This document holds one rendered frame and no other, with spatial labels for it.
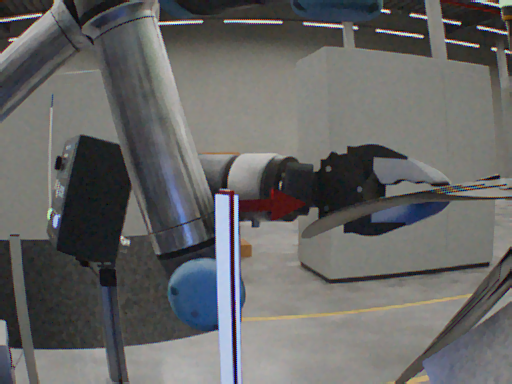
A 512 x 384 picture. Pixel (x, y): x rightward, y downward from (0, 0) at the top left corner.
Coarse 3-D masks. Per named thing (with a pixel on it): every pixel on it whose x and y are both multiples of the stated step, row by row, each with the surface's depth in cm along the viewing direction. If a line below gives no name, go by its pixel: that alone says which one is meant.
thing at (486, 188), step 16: (496, 176) 68; (416, 192) 49; (432, 192) 50; (448, 192) 60; (464, 192) 59; (480, 192) 58; (496, 192) 58; (352, 208) 55; (368, 208) 56; (384, 208) 61; (320, 224) 63; (336, 224) 68
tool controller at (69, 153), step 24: (72, 144) 111; (96, 144) 107; (72, 168) 105; (96, 168) 107; (120, 168) 108; (72, 192) 105; (96, 192) 107; (120, 192) 108; (72, 216) 106; (96, 216) 107; (120, 216) 109; (72, 240) 106; (96, 240) 107; (120, 240) 109
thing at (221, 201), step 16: (224, 208) 53; (224, 224) 53; (224, 240) 54; (224, 256) 54; (224, 272) 54; (224, 288) 54; (224, 304) 54; (224, 320) 54; (224, 336) 55; (224, 352) 55; (224, 368) 55
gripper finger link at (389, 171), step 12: (384, 168) 73; (396, 168) 72; (408, 168) 71; (420, 168) 70; (432, 168) 70; (384, 180) 73; (396, 180) 72; (408, 180) 71; (420, 180) 70; (432, 180) 70; (444, 180) 69
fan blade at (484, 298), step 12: (504, 264) 79; (492, 276) 80; (504, 276) 75; (480, 288) 82; (492, 288) 77; (504, 288) 74; (468, 300) 84; (480, 300) 79; (492, 300) 75; (456, 312) 86; (468, 312) 80; (480, 312) 75; (456, 324) 81; (468, 324) 76; (444, 336) 82; (456, 336) 77; (432, 348) 82; (420, 360) 82; (408, 372) 82
